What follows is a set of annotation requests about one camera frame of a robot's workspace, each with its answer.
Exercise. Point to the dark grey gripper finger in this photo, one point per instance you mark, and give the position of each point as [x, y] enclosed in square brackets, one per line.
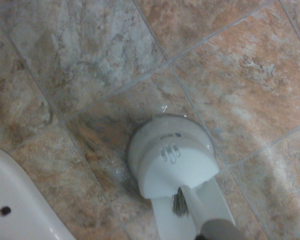
[201, 237]

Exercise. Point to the white toilet brush grey grip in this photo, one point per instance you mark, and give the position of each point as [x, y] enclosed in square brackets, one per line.
[218, 228]

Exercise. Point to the white toilet brush holder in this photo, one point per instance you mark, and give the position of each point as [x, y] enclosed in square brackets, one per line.
[170, 172]

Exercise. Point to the white ceramic toilet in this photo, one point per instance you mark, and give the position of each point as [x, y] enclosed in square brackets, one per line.
[20, 200]

